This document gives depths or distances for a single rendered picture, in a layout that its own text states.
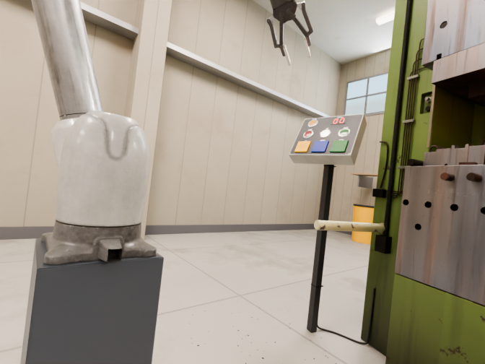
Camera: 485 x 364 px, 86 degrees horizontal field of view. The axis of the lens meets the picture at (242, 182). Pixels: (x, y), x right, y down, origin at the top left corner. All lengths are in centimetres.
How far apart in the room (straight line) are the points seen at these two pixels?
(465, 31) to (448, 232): 77
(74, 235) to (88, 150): 15
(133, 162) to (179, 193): 316
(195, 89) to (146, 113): 98
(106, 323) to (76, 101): 50
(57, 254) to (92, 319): 13
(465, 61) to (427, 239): 69
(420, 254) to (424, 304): 18
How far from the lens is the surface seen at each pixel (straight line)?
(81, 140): 55
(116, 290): 55
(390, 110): 165
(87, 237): 54
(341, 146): 139
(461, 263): 118
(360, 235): 503
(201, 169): 382
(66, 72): 78
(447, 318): 123
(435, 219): 120
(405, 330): 133
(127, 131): 55
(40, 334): 56
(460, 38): 142
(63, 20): 81
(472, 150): 125
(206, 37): 425
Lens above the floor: 76
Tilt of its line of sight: 1 degrees up
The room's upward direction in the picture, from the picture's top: 6 degrees clockwise
